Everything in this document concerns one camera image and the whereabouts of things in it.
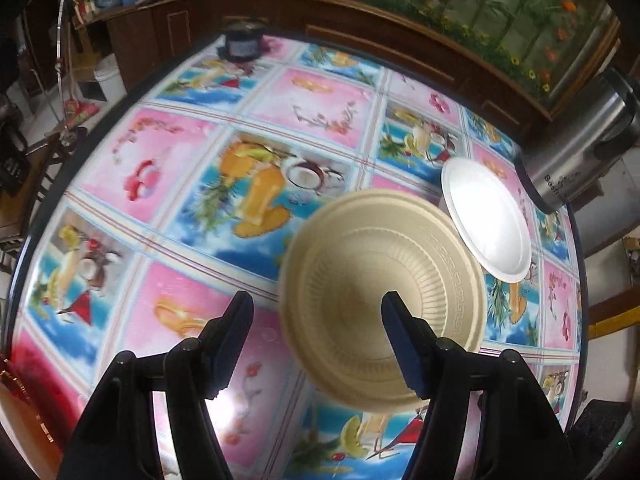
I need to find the white plastic bucket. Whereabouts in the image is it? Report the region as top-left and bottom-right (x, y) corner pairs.
(94, 54), (127, 103)

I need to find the wooden cabinet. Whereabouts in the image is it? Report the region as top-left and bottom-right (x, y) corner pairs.
(72, 0), (551, 131)

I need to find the wooden side chair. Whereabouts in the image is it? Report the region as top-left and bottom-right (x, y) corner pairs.
(0, 130), (61, 256)

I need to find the small black jar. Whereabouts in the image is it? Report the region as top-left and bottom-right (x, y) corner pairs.
(220, 21), (266, 61)

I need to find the white shallow plate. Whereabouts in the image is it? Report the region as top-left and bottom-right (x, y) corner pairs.
(440, 156), (532, 282)

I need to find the large red scalloped plate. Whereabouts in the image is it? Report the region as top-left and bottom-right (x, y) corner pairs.
(0, 350), (56, 441)

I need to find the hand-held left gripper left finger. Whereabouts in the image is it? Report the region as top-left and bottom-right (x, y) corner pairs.
(56, 290), (255, 480)

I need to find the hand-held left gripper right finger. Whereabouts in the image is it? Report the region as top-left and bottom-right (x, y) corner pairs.
(381, 291), (581, 480)

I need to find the beige plastic bowl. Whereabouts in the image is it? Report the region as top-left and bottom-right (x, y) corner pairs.
(279, 190), (487, 413)

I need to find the metal pole stand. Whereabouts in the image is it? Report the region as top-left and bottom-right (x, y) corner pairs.
(52, 0), (68, 136)

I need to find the fruit print tablecloth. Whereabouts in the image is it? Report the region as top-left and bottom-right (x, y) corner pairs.
(10, 35), (583, 480)

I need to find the stainless steel thermos kettle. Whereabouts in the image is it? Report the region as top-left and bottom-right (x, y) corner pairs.
(520, 67), (640, 213)

